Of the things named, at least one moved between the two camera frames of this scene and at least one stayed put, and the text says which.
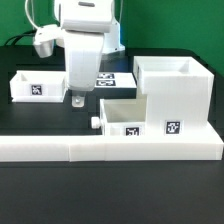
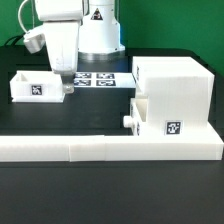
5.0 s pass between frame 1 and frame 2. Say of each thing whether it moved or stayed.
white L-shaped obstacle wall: stayed
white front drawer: moved
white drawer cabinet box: stayed
